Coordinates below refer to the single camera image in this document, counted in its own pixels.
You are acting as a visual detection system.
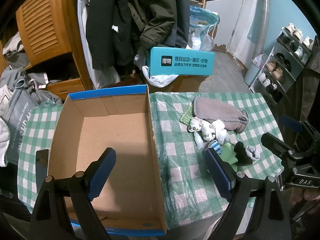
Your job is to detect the wooden louvered cabinet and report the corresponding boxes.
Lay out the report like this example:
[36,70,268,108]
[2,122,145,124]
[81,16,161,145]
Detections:
[1,0,93,99]

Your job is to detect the light blue waste bin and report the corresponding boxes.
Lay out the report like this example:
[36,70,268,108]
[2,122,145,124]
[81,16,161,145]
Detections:
[244,60,261,86]

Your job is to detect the blue white plastic bag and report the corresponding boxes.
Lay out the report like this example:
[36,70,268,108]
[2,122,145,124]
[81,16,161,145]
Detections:
[187,5,220,51]

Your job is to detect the white patterned sock bundle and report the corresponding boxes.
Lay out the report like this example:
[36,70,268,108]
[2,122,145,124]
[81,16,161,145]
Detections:
[187,117,238,150]

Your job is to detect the blue striped sock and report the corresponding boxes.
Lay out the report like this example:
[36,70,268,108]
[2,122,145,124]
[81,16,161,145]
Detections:
[208,140,222,155]

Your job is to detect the open cardboard shoe box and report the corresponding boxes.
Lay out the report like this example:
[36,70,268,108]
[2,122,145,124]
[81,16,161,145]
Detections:
[48,85,167,236]

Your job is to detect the grey printed tote bag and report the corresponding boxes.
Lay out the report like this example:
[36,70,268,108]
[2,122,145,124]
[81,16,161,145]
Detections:
[0,88,40,165]

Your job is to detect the green checkered tablecloth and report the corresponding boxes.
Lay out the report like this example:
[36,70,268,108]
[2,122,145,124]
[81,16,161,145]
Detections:
[17,92,284,229]

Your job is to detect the green sparkly knit cloth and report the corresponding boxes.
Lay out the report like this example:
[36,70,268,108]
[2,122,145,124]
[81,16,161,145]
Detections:
[180,105,194,126]

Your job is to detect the grey white sock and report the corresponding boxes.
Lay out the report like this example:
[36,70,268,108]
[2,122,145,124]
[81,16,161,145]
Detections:
[245,146,260,162]

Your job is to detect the black sock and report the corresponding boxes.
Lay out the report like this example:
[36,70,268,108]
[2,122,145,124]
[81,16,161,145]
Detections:
[234,141,253,166]

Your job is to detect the grey fleece pouch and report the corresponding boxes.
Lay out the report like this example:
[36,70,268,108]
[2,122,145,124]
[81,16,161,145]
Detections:
[193,96,249,133]

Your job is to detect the grey shoe rack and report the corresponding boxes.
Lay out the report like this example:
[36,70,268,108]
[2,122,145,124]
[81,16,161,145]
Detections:
[249,23,313,107]

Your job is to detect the light green cloth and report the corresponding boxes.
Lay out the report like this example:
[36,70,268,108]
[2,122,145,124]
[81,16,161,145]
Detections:
[220,142,238,165]

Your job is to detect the teal printed shoe box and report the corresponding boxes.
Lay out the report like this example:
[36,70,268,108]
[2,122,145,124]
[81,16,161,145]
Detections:
[146,47,215,76]

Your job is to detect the right human hand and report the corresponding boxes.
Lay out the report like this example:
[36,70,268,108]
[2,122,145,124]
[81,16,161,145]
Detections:
[290,187,320,205]

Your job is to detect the dark hanging jacket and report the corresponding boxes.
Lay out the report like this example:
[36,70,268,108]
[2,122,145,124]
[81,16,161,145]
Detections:
[86,0,190,71]

